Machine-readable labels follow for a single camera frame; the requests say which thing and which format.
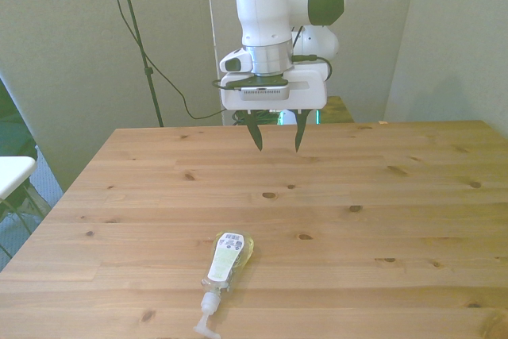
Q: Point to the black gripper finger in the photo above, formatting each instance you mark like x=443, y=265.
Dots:
x=255, y=132
x=301, y=130

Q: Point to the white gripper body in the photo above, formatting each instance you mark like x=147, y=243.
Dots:
x=307, y=95

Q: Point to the clear yellow sanitizer pump bottle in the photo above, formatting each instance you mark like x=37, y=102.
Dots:
x=228, y=259

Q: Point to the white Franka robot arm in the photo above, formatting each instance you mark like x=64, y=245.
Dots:
x=262, y=1

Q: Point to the white partition edge strip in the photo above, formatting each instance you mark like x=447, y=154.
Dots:
x=214, y=37

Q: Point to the black tripod stand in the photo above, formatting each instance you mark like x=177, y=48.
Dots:
x=139, y=41

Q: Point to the white chair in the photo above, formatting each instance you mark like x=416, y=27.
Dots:
x=12, y=132

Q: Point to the white folding table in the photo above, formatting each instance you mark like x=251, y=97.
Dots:
x=14, y=174

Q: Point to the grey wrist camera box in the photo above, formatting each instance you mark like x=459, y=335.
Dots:
x=264, y=93

